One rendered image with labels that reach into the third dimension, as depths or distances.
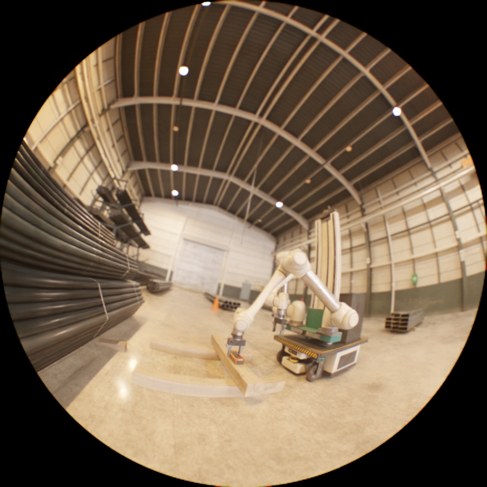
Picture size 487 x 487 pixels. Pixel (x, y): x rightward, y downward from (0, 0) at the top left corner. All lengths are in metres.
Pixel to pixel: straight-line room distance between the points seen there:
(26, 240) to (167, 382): 0.97
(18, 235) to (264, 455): 1.25
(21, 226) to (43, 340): 0.42
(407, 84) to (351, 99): 3.61
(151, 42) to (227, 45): 3.71
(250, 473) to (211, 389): 0.59
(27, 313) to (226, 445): 0.91
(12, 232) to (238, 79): 9.37
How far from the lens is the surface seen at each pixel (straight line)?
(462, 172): 11.07
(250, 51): 9.14
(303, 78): 9.44
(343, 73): 9.55
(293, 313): 1.73
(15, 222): 0.77
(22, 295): 0.81
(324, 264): 1.84
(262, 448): 0.88
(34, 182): 1.31
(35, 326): 0.82
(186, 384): 1.04
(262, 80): 9.45
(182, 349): 1.57
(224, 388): 1.09
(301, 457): 0.89
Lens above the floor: 0.71
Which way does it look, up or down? 19 degrees up
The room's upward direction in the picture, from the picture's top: 11 degrees clockwise
